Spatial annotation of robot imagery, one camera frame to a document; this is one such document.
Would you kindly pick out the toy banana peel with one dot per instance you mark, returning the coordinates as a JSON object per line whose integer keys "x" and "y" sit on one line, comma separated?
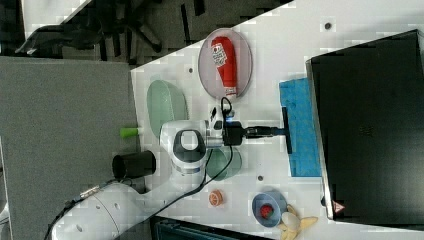
{"x": 291, "y": 224}

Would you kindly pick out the small strawberry in bowl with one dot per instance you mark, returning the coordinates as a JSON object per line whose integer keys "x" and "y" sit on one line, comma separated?
{"x": 266, "y": 211}

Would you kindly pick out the green plastic colander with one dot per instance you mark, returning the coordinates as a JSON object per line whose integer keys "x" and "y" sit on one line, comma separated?
{"x": 165, "y": 103}

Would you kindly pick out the grey round plate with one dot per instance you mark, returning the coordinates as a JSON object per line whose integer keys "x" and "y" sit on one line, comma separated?
{"x": 208, "y": 73}

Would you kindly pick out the black office chair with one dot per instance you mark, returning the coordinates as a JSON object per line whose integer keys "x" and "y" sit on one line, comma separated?
{"x": 82, "y": 24}

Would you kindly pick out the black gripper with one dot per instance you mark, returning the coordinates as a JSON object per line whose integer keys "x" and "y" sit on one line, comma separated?
{"x": 233, "y": 133}

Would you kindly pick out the blue bowl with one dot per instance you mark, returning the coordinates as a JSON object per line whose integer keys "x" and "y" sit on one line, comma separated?
{"x": 276, "y": 200}

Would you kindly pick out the green mug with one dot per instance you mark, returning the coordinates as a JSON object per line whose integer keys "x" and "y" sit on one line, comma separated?
{"x": 224, "y": 163}

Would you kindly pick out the red ketchup bottle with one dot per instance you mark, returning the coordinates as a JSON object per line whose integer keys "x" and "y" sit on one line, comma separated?
{"x": 224, "y": 58}

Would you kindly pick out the black cylinder cup upper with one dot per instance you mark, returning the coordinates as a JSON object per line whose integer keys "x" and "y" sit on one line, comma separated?
{"x": 134, "y": 165}

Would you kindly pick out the toy orange slice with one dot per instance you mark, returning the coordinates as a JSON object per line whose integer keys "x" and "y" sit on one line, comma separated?
{"x": 215, "y": 198}

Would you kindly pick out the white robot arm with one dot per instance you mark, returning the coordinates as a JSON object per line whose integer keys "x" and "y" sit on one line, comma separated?
{"x": 107, "y": 211}

